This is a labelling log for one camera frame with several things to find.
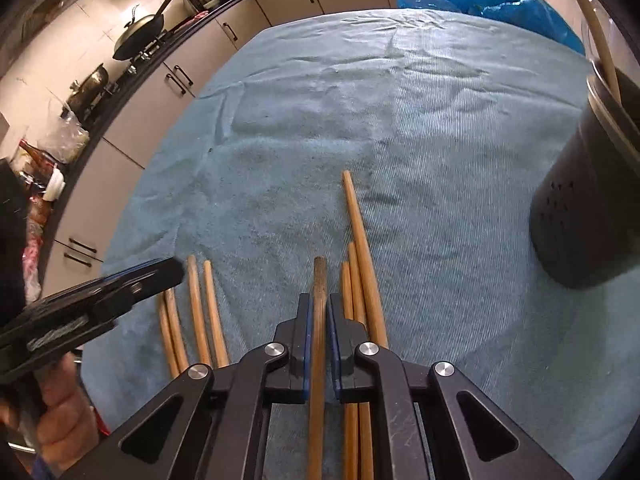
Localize person's left hand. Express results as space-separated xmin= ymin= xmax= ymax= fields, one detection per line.
xmin=0 ymin=352 xmax=100 ymax=471

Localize black kitchen countertop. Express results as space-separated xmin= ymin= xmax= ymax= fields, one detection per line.
xmin=30 ymin=0 xmax=416 ymax=221

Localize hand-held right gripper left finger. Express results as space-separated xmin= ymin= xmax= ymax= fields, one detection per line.
xmin=60 ymin=292 xmax=314 ymax=480

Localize black wok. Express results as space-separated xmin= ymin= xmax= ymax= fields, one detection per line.
xmin=112 ymin=0 xmax=178 ymax=61

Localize small white bowl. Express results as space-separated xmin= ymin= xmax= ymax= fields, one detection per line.
xmin=44 ymin=167 xmax=67 ymax=202

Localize dark sauce bottle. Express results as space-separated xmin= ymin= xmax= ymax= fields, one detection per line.
xmin=19 ymin=140 xmax=53 ymax=178

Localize gas stove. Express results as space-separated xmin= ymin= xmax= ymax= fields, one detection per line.
xmin=112 ymin=30 xmax=171 ymax=78

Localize beige lower kitchen cabinets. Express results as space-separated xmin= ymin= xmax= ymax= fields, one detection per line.
xmin=40 ymin=0 xmax=436 ymax=306

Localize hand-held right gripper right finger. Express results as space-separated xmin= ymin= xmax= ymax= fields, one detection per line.
xmin=326 ymin=294 xmax=576 ymax=480

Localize steel pot with lid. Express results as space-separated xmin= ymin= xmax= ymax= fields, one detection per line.
xmin=65 ymin=62 xmax=111 ymax=117

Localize clear plastic food bag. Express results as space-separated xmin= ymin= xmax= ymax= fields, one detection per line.
xmin=50 ymin=110 xmax=92 ymax=163

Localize black chopstick holder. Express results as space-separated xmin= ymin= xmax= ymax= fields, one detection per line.
xmin=529 ymin=60 xmax=640 ymax=290

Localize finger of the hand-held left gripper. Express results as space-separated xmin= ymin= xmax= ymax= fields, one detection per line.
xmin=100 ymin=258 xmax=173 ymax=283
xmin=90 ymin=258 xmax=186 ymax=332

